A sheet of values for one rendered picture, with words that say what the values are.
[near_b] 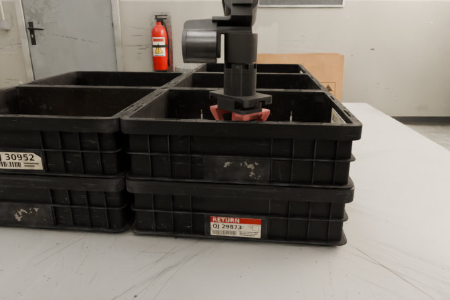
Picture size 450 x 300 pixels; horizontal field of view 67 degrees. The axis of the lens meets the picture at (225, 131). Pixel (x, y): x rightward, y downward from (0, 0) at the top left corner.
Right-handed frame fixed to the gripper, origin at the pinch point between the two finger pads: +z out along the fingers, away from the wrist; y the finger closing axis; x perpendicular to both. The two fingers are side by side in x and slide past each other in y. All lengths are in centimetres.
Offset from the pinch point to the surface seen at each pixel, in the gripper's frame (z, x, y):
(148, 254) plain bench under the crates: 17.4, -18.1, -2.4
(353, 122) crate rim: -5.9, 9.3, 17.0
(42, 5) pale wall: -43, 53, -368
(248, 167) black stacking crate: 2.0, -3.4, 6.4
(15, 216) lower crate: 14.5, -34.2, -25.0
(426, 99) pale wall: 52, 372, -101
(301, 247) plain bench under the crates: 17.1, 3.8, 13.0
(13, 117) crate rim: -5.3, -32.2, -21.9
